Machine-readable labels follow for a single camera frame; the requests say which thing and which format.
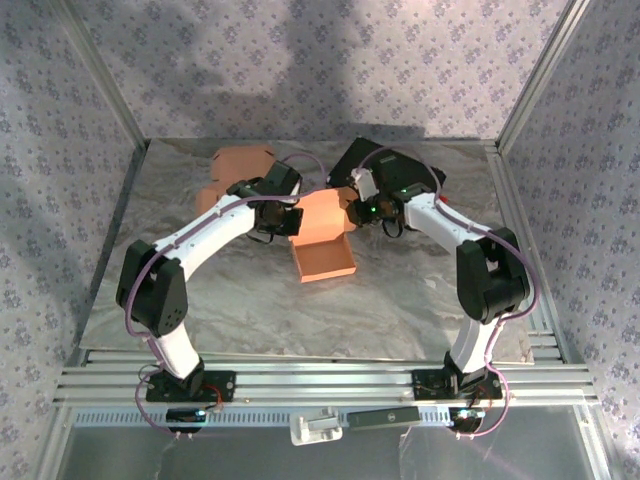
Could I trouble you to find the dark grey flat bar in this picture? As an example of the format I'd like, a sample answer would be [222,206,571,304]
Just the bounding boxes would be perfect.
[348,407,421,431]

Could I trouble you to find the grey slotted cable duct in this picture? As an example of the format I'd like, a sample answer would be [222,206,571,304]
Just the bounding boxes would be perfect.
[72,407,454,430]

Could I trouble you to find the small black circuit board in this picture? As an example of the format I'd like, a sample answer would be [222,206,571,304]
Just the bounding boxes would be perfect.
[447,407,486,435]
[165,407,209,434]

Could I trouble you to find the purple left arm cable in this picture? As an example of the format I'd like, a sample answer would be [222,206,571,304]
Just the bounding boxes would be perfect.
[124,153,321,441]

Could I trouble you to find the aluminium frame post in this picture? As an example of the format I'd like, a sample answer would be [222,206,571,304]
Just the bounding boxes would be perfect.
[494,0,594,156]

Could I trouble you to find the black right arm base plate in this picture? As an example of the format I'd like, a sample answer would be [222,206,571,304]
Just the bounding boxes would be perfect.
[412,369,503,401]

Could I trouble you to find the aluminium side rail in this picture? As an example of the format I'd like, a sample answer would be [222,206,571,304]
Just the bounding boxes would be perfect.
[485,144,571,361]

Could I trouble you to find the dark grey side rail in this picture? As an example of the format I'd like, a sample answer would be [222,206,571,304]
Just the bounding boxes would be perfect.
[72,142,151,351]

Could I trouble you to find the aluminium mounting rail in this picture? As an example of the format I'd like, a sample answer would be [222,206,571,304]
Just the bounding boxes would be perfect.
[53,349,600,407]

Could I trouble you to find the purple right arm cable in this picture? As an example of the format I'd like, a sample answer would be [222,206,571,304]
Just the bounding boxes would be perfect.
[355,147,544,441]

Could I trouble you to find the black carrying case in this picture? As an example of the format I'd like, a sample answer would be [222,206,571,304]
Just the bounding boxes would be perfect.
[327,137,448,201]

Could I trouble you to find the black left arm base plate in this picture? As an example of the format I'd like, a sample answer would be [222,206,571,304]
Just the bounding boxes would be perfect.
[145,369,237,404]

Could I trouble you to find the brown paper box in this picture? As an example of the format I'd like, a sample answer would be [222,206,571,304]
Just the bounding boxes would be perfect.
[194,144,277,216]
[289,187,359,284]

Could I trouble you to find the white plastic bracket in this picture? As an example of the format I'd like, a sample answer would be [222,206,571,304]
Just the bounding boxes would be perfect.
[289,405,344,447]

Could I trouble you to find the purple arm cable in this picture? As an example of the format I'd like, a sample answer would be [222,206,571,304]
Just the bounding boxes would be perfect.
[124,153,321,441]
[355,147,544,441]

